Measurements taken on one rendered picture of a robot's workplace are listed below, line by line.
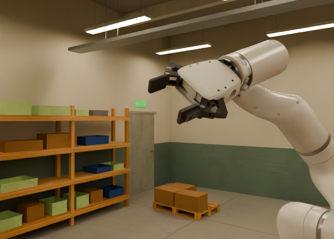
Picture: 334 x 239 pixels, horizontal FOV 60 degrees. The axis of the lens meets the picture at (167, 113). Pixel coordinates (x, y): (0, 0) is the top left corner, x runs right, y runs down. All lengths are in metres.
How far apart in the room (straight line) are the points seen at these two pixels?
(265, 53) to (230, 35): 7.64
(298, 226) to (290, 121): 0.28
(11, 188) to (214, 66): 4.76
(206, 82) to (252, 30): 7.57
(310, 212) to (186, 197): 5.20
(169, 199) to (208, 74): 5.78
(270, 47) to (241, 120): 7.21
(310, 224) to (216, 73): 0.46
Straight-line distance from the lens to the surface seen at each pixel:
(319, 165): 0.83
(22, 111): 5.14
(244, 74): 0.60
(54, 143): 5.51
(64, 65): 6.33
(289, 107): 0.72
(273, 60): 0.67
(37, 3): 6.29
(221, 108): 0.53
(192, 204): 5.95
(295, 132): 0.75
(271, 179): 7.77
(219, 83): 0.56
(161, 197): 6.43
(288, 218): 0.87
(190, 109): 0.50
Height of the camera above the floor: 1.95
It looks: 1 degrees up
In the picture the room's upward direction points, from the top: straight up
